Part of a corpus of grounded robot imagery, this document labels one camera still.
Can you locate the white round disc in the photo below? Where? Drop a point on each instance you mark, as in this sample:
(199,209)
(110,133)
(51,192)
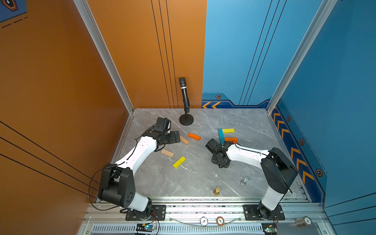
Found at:
(203,221)

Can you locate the left green circuit board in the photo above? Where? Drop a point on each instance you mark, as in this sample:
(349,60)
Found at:
(145,228)

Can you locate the aluminium front rail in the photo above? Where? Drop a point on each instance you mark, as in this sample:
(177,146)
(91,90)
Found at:
(187,209)

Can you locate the black microphone on stand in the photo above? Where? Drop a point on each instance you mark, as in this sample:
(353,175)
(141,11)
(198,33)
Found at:
(186,119)

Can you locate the tan block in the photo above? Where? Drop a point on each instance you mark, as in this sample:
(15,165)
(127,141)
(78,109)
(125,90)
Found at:
(167,153)
(184,140)

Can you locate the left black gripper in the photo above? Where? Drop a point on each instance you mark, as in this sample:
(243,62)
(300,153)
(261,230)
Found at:
(174,140)

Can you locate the silver cylinder weight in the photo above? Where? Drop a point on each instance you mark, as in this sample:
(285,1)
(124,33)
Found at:
(244,181)

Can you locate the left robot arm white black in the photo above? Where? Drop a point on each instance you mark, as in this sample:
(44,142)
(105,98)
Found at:
(117,184)

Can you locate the tan block lower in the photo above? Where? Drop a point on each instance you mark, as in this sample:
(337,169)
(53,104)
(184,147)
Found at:
(167,153)

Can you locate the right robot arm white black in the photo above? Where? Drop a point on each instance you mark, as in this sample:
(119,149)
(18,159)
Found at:
(278,169)

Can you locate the green circuit board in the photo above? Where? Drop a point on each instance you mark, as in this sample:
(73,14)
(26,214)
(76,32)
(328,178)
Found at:
(145,228)
(269,229)

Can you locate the yellow block diagonal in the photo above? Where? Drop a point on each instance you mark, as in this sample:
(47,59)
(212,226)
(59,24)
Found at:
(179,162)

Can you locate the right green circuit board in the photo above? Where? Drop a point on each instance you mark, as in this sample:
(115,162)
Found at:
(269,229)

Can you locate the brass cylinder weight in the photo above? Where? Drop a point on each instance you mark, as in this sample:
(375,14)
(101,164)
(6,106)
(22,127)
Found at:
(216,191)

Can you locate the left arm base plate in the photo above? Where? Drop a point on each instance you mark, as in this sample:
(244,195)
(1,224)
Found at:
(152,212)

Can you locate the tan block upper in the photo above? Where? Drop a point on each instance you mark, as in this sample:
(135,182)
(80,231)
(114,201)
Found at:
(184,140)

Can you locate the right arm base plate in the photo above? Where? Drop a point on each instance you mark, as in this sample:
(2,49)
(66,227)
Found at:
(260,212)

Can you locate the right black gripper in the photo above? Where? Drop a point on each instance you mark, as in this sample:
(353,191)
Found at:
(223,165)

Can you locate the yellow block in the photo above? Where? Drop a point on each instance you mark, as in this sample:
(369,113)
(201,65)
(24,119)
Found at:
(228,130)

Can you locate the orange block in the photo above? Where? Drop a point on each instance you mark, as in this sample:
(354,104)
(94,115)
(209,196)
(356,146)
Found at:
(194,136)
(231,139)

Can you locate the copper round disc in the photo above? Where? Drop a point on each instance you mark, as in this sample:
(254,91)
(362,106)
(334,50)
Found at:
(220,221)

